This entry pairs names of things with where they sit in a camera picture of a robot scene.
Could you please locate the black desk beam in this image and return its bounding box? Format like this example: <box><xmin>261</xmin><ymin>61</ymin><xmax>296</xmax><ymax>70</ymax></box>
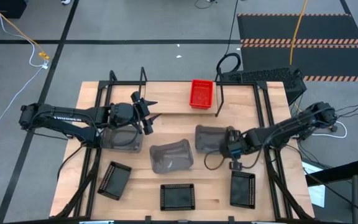
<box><xmin>305</xmin><ymin>159</ymin><xmax>358</xmax><ymax>187</ymax></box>

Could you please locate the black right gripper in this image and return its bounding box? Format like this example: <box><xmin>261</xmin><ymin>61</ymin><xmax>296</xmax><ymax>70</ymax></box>
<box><xmin>218</xmin><ymin>126</ymin><xmax>249</xmax><ymax>170</ymax></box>

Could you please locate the black slotted plastic basket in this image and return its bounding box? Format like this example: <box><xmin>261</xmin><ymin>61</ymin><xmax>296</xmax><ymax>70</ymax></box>
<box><xmin>97</xmin><ymin>161</ymin><xmax>132</xmax><ymax>201</ymax></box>
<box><xmin>229</xmin><ymin>170</ymin><xmax>257</xmax><ymax>210</ymax></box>
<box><xmin>160</xmin><ymin>183</ymin><xmax>196</xmax><ymax>212</ymax></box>

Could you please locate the black cabinet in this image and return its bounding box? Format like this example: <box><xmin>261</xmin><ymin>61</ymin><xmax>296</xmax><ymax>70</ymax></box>
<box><xmin>0</xmin><ymin>0</ymin><xmax>27</xmax><ymax>19</ymax></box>

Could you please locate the white cable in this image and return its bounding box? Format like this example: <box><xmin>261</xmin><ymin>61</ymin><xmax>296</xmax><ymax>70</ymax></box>
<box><xmin>0</xmin><ymin>0</ymin><xmax>50</xmax><ymax>134</ymax></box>
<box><xmin>311</xmin><ymin>121</ymin><xmax>348</xmax><ymax>139</ymax></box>

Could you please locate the black perforated computer case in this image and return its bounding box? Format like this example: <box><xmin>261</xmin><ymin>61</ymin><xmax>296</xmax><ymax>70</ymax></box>
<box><xmin>221</xmin><ymin>67</ymin><xmax>308</xmax><ymax>102</ymax></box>

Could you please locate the black mat with hazard stripes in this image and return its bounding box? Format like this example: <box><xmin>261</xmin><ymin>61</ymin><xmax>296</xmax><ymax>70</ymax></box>
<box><xmin>241</xmin><ymin>44</ymin><xmax>358</xmax><ymax>83</ymax></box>
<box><xmin>237</xmin><ymin>13</ymin><xmax>358</xmax><ymax>44</ymax></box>

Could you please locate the white paper sheet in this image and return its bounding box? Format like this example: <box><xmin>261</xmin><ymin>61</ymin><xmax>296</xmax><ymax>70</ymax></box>
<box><xmin>301</xmin><ymin>161</ymin><xmax>326</xmax><ymax>208</ymax></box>

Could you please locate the grey translucent plastic basket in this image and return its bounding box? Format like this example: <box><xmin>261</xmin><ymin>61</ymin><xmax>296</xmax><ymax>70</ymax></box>
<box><xmin>100</xmin><ymin>124</ymin><xmax>145</xmax><ymax>154</ymax></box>
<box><xmin>149</xmin><ymin>138</ymin><xmax>195</xmax><ymax>175</ymax></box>
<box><xmin>194</xmin><ymin>124</ymin><xmax>229</xmax><ymax>156</ymax></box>

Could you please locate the black cable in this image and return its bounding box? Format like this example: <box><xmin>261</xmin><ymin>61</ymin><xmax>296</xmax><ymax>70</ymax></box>
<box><xmin>216</xmin><ymin>0</ymin><xmax>242</xmax><ymax>74</ymax></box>

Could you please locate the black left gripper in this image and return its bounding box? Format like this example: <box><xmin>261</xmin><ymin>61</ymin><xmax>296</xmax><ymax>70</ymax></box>
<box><xmin>108</xmin><ymin>91</ymin><xmax>162</xmax><ymax>136</ymax></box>

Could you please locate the yellow cable with plug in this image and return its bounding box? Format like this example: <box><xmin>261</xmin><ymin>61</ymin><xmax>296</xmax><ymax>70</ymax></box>
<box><xmin>0</xmin><ymin>0</ymin><xmax>51</xmax><ymax>60</ymax></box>

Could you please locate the black aluminium frame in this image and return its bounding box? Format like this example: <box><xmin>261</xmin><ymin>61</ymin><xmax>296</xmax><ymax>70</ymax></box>
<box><xmin>50</xmin><ymin>70</ymin><xmax>315</xmax><ymax>224</ymax></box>

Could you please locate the wooden shelf with black legs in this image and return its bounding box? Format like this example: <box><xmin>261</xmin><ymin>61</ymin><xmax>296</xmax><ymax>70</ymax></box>
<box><xmin>137</xmin><ymin>66</ymin><xmax>226</xmax><ymax>118</ymax></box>

